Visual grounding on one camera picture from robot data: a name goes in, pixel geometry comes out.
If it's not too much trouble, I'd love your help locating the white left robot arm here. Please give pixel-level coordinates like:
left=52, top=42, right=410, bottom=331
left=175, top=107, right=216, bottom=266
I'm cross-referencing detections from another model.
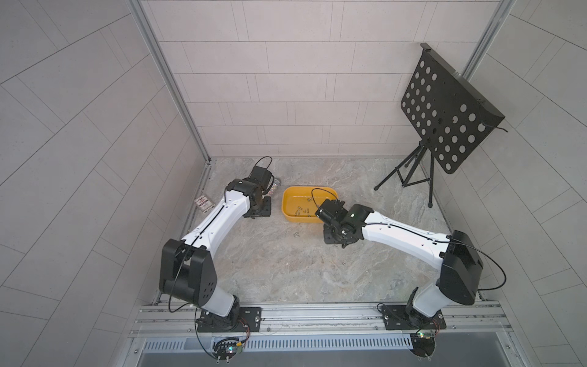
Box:
left=159, top=175, right=274, bottom=318

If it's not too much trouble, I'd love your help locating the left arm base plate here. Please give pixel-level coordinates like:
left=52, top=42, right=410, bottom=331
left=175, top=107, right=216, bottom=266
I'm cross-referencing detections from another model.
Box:
left=195, top=307, right=262, bottom=333

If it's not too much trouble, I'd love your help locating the left controller circuit board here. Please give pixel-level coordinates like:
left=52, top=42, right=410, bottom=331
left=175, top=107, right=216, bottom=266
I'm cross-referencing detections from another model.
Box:
left=212, top=337, right=244, bottom=363

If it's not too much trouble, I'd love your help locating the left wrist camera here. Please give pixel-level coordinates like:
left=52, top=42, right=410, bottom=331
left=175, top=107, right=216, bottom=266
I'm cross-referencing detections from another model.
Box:
left=247, top=165, right=275, bottom=195

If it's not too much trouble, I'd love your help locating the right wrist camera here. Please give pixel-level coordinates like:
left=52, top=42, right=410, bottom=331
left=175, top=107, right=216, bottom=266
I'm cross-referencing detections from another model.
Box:
left=316, top=199, right=348, bottom=226

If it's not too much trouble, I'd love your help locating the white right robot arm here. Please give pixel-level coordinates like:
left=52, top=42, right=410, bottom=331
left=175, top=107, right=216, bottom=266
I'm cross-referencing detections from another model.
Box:
left=315, top=200, right=484, bottom=323

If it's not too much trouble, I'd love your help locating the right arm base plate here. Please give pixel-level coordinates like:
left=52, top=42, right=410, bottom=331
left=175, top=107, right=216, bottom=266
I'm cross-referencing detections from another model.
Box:
left=376, top=303, right=446, bottom=331

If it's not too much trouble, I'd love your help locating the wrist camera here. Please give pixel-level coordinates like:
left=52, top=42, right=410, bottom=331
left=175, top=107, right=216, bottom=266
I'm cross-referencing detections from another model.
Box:
left=247, top=165, right=275, bottom=195
left=316, top=199, right=348, bottom=226

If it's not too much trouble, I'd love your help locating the yellow plastic storage box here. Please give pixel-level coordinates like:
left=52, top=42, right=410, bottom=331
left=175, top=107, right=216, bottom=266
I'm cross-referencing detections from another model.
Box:
left=281, top=186, right=338, bottom=223

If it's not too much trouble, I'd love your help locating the aluminium mounting rail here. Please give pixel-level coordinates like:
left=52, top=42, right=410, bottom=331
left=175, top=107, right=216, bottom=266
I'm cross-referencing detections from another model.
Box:
left=129, top=301, right=512, bottom=337

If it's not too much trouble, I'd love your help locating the black perforated music stand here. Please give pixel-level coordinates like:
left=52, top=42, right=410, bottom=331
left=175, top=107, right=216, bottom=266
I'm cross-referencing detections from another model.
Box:
left=374, top=43, right=504, bottom=207

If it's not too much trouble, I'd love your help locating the silver screw in box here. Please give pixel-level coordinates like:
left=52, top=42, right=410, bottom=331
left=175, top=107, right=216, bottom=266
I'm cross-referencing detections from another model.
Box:
left=295, top=207, right=307, bottom=217

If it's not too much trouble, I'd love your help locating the controller circuit board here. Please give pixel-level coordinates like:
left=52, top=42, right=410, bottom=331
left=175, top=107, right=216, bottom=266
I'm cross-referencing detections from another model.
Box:
left=212, top=337, right=244, bottom=363
left=410, top=333, right=436, bottom=360

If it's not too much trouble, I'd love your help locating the right controller circuit board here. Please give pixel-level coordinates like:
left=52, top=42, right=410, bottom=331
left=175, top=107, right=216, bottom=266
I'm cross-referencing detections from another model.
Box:
left=410, top=333, right=436, bottom=360

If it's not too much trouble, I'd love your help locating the playing card box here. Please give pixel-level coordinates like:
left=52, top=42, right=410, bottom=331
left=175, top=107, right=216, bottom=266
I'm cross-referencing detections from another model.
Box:
left=194, top=194, right=216, bottom=214

